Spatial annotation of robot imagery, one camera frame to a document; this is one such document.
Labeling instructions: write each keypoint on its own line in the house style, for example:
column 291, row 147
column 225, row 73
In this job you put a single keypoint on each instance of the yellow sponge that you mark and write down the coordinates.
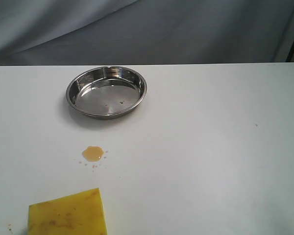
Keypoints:
column 77, row 214

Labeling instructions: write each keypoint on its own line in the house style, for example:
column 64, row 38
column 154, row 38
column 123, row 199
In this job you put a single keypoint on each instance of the brown liquid spill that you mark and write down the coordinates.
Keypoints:
column 93, row 157

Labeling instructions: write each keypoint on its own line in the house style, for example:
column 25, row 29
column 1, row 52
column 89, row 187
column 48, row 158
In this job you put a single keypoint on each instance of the round stainless steel pan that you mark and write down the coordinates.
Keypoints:
column 106, row 92

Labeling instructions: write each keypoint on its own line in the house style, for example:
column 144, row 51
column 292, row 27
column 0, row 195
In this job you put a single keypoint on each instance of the grey backdrop cloth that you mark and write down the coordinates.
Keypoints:
column 144, row 32

